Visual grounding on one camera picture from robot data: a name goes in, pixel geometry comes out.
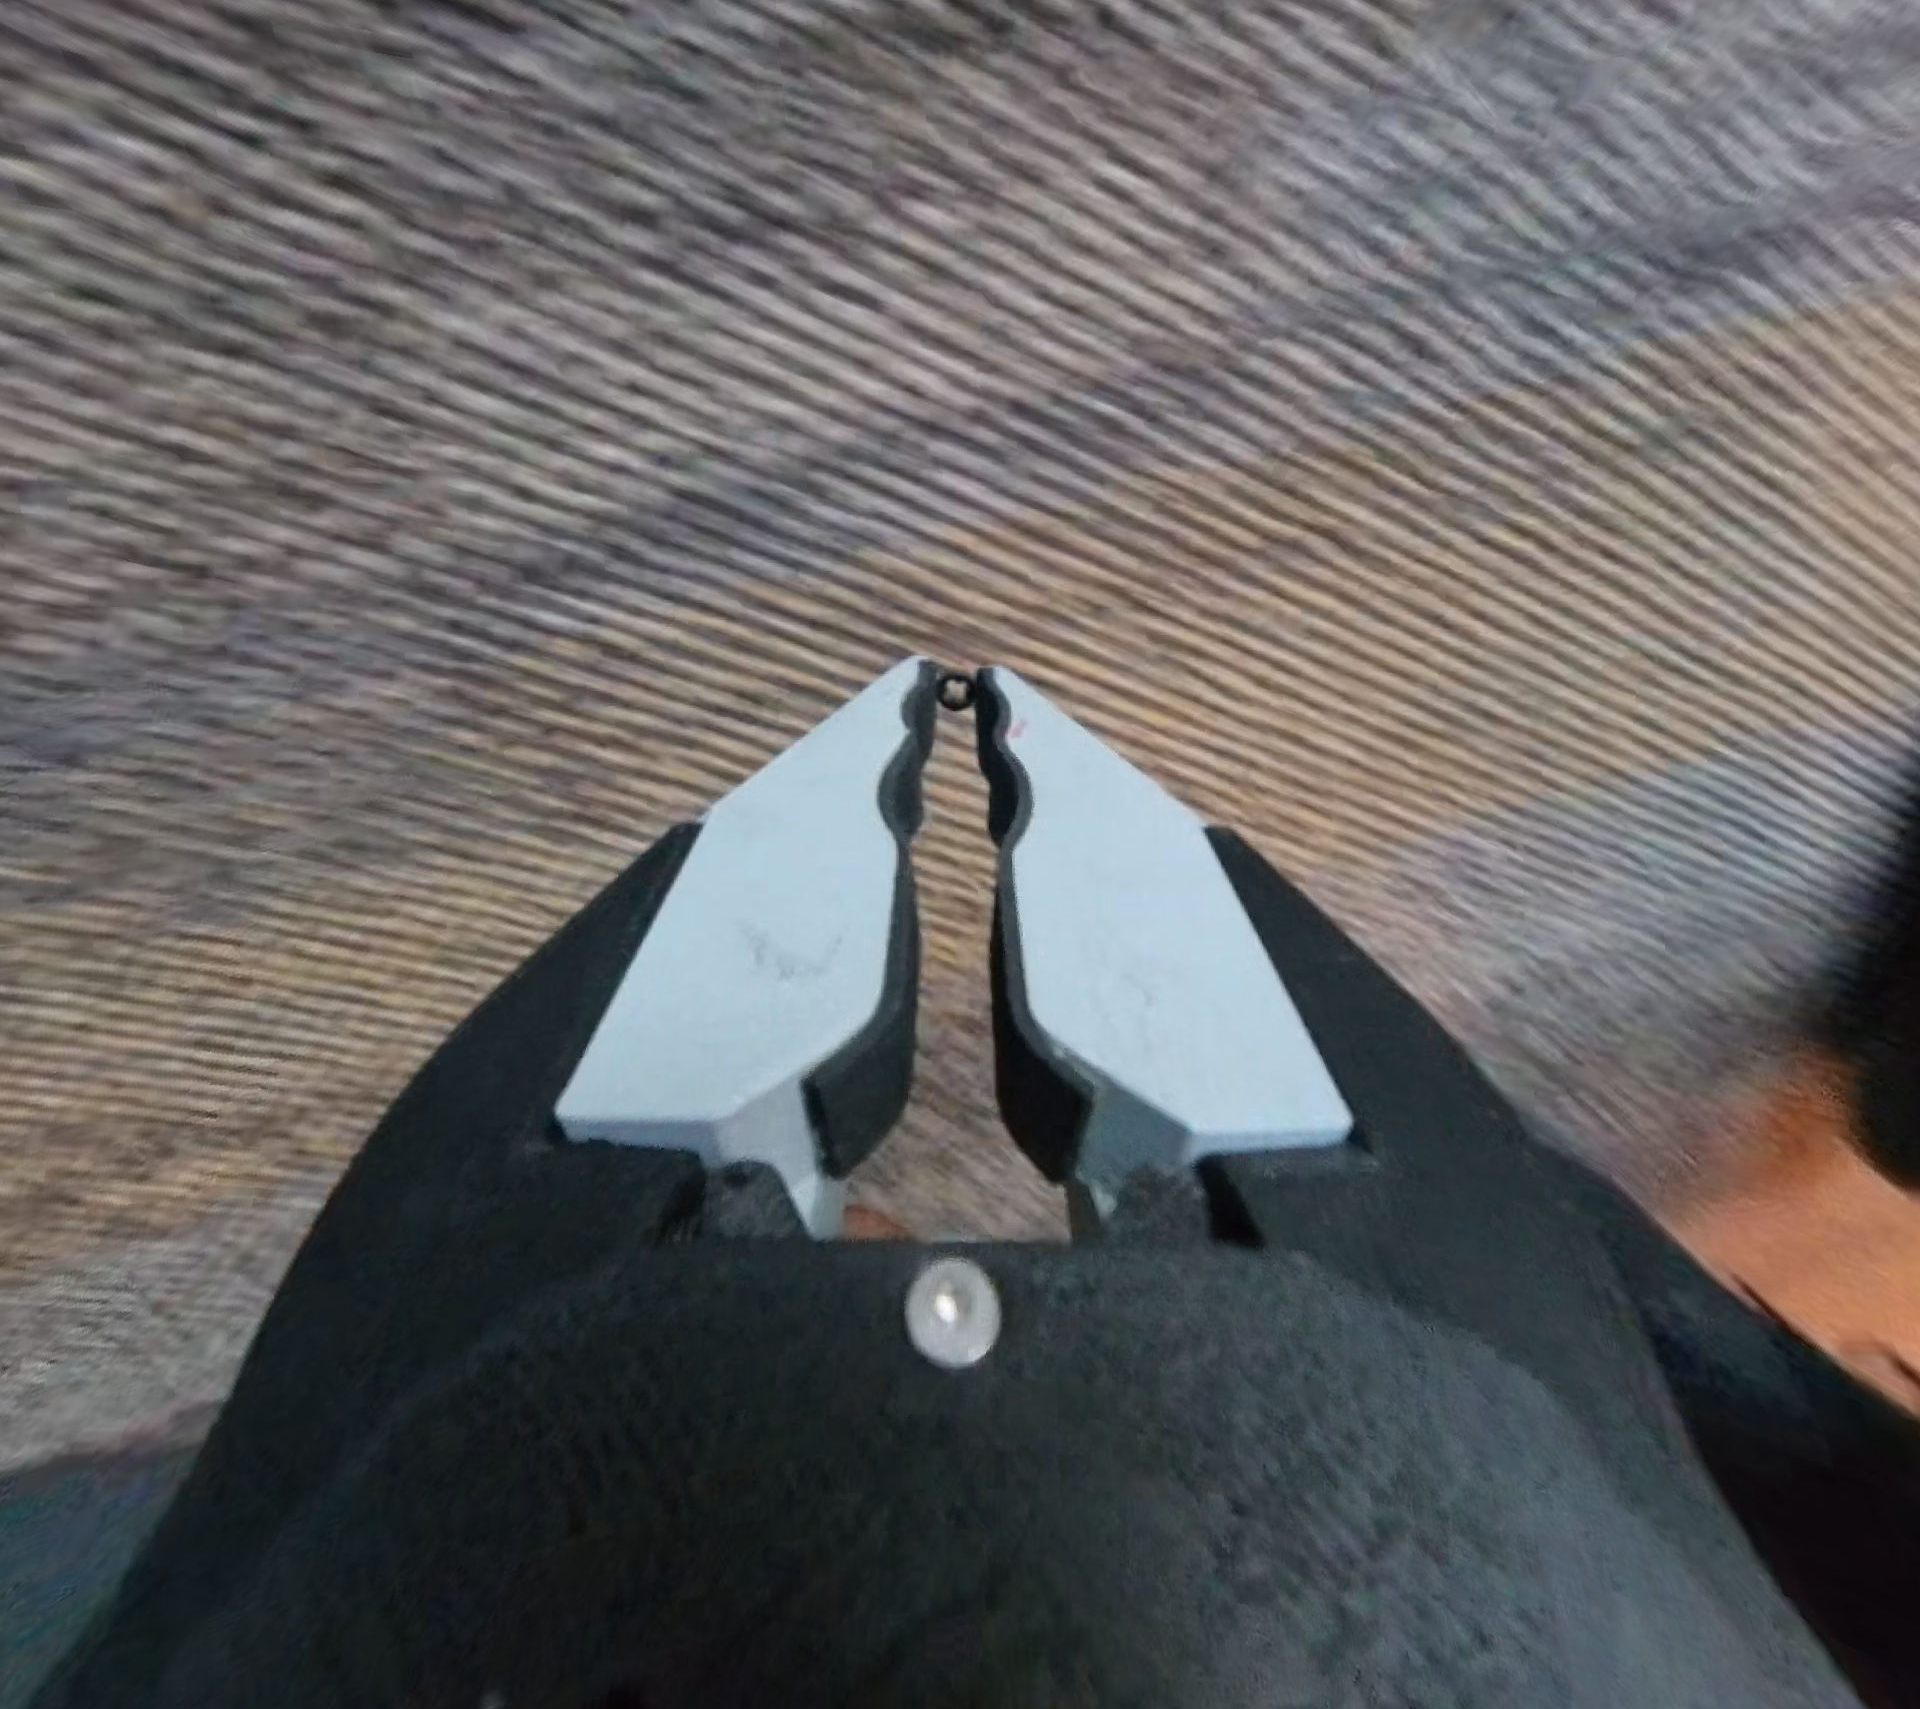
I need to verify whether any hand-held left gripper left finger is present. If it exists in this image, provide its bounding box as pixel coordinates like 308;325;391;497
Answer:
551;657;944;1244

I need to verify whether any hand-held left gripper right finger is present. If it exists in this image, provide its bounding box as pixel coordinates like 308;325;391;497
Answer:
972;663;1356;1230

